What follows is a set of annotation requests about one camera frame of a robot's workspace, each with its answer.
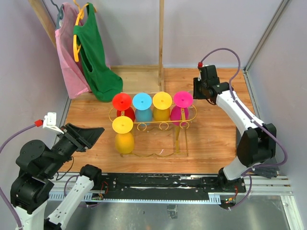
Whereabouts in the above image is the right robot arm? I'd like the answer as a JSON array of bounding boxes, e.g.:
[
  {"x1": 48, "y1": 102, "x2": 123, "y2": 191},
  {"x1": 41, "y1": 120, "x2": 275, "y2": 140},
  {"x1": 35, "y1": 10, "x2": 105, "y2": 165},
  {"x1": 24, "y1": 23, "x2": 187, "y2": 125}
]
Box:
[{"x1": 193, "y1": 63, "x2": 277, "y2": 192}]

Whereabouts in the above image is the black mounting base rail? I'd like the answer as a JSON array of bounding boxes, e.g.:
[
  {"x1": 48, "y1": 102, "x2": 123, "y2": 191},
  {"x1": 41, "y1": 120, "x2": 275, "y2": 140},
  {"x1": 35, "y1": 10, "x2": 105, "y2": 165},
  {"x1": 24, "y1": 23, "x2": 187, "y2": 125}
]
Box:
[{"x1": 93, "y1": 173, "x2": 246, "y2": 202}]

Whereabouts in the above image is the yellow clothes hanger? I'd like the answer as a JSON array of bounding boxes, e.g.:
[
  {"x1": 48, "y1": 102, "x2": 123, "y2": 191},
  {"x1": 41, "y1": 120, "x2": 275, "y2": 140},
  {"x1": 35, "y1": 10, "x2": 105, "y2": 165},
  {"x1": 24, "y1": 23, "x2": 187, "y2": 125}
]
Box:
[{"x1": 73, "y1": 2, "x2": 97, "y2": 64}]

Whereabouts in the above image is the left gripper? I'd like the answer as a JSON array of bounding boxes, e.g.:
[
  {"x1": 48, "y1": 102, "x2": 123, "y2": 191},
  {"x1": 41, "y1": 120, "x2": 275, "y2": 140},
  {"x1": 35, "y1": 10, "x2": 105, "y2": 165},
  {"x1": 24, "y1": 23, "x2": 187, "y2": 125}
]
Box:
[{"x1": 44, "y1": 120, "x2": 105, "y2": 176}]

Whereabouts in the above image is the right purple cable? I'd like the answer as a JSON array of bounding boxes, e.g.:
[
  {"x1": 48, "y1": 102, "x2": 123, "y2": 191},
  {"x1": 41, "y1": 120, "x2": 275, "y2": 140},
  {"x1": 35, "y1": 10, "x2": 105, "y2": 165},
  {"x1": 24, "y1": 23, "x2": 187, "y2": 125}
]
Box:
[{"x1": 198, "y1": 47, "x2": 288, "y2": 211}]

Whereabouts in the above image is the grey clothes hanger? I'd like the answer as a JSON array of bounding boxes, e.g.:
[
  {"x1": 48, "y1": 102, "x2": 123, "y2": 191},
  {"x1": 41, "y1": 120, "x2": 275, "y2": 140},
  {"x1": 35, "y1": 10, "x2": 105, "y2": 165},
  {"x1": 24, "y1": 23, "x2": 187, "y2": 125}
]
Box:
[{"x1": 50, "y1": 0, "x2": 64, "y2": 29}]

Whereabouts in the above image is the magenta plastic wine glass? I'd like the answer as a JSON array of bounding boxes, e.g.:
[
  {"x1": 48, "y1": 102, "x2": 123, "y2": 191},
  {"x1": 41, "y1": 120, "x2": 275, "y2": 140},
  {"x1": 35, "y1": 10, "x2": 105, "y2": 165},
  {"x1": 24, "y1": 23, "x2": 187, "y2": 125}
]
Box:
[{"x1": 170, "y1": 91, "x2": 193, "y2": 127}]

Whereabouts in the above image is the purple cable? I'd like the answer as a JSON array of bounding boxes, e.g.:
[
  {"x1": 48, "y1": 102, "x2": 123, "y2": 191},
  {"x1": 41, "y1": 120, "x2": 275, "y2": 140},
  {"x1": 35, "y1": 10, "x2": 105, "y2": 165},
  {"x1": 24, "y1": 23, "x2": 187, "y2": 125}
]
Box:
[
  {"x1": 198, "y1": 47, "x2": 288, "y2": 211},
  {"x1": 0, "y1": 121, "x2": 39, "y2": 230}
]

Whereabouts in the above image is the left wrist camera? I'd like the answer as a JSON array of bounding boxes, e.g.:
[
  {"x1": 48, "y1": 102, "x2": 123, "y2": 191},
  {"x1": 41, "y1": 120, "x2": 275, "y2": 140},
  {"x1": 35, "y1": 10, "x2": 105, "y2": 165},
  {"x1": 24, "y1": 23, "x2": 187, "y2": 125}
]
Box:
[{"x1": 34, "y1": 112, "x2": 64, "y2": 134}]

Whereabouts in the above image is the blue plastic wine glass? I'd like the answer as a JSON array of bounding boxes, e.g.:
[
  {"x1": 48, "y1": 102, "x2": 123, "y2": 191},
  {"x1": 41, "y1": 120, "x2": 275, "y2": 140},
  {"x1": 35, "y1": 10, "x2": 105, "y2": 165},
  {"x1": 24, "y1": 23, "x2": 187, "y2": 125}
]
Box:
[{"x1": 132, "y1": 92, "x2": 153, "y2": 122}]

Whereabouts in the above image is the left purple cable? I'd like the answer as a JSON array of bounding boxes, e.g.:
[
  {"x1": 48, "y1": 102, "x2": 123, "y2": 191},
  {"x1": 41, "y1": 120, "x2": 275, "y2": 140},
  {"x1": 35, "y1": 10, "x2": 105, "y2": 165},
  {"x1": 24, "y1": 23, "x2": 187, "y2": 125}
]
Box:
[{"x1": 0, "y1": 121, "x2": 39, "y2": 230}]

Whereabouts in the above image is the red plastic wine glass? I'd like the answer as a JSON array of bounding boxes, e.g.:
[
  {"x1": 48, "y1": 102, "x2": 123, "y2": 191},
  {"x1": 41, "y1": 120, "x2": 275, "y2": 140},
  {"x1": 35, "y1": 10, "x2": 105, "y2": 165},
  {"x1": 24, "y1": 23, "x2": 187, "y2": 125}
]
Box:
[{"x1": 112, "y1": 92, "x2": 135, "y2": 122}]

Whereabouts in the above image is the gold wire glass rack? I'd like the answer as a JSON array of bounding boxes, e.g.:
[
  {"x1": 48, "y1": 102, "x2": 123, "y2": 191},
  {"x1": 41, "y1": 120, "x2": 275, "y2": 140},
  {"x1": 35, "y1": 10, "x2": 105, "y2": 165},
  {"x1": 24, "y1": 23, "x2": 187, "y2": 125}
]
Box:
[{"x1": 108, "y1": 106, "x2": 197, "y2": 158}]

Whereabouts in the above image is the grey checked cloth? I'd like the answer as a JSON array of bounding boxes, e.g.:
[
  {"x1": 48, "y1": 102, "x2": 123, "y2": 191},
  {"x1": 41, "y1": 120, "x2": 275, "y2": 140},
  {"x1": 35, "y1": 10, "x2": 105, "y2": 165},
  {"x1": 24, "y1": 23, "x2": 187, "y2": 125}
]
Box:
[{"x1": 236, "y1": 128, "x2": 279, "y2": 178}]

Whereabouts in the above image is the pink shirt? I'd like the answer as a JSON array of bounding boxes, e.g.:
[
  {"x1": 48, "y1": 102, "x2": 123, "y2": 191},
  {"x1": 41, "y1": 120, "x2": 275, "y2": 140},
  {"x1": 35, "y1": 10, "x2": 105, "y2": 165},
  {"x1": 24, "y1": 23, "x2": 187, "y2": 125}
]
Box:
[{"x1": 55, "y1": 2, "x2": 91, "y2": 99}]

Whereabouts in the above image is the wooden clothes rack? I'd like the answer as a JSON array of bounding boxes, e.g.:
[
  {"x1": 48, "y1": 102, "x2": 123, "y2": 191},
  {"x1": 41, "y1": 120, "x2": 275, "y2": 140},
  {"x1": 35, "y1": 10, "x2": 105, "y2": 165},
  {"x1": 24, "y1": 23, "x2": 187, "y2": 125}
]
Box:
[{"x1": 29, "y1": 0, "x2": 164, "y2": 94}]

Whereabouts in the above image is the green tank top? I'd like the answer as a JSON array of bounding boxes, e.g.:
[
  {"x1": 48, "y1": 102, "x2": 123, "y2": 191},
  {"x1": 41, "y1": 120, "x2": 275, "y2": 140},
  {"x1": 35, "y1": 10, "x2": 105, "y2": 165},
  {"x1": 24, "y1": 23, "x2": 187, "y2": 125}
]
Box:
[{"x1": 72, "y1": 2, "x2": 124, "y2": 103}]

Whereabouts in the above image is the yellow wine glass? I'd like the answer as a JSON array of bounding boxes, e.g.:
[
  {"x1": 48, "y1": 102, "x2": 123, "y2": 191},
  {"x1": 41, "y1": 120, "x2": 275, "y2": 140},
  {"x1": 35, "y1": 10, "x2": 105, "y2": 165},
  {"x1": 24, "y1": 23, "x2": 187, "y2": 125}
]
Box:
[
  {"x1": 153, "y1": 92, "x2": 173, "y2": 121},
  {"x1": 112, "y1": 116, "x2": 134, "y2": 154}
]

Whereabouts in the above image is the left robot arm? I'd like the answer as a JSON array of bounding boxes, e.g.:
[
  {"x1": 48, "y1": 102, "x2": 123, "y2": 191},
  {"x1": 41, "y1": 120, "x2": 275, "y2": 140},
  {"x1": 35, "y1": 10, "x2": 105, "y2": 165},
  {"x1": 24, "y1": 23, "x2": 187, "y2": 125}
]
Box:
[{"x1": 10, "y1": 123, "x2": 104, "y2": 230}]

